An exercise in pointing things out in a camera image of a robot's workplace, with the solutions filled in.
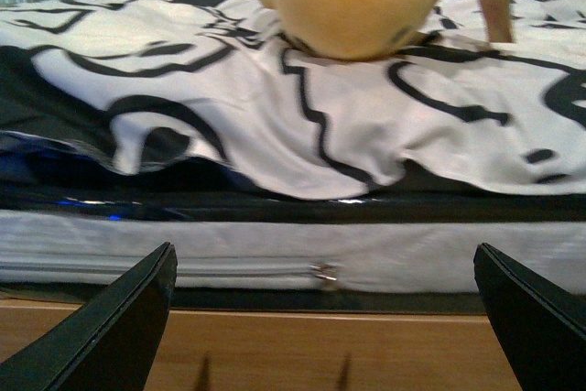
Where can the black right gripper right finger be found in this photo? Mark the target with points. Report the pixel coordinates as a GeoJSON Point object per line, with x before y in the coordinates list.
{"type": "Point", "coordinates": [540, 326]}

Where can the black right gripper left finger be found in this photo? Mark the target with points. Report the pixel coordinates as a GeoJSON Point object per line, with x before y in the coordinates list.
{"type": "Point", "coordinates": [110, 343]}

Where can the white mattress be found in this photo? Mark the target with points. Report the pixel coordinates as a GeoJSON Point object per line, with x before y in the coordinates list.
{"type": "Point", "coordinates": [397, 258]}

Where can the black and white bedsheet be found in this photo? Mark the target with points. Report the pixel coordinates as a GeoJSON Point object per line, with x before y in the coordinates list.
{"type": "Point", "coordinates": [138, 85]}

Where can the wooden bed frame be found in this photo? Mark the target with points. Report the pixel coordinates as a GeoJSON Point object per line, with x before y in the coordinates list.
{"type": "Point", "coordinates": [222, 350]}

